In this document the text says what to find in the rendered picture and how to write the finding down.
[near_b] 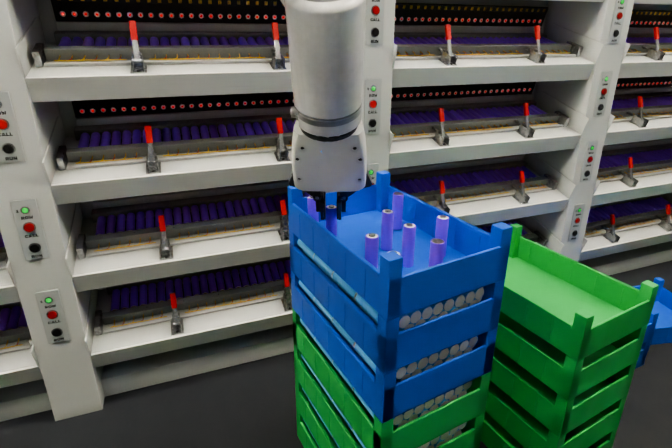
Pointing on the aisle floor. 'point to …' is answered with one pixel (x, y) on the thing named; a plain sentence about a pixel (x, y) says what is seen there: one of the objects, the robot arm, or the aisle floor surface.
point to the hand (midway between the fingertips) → (331, 204)
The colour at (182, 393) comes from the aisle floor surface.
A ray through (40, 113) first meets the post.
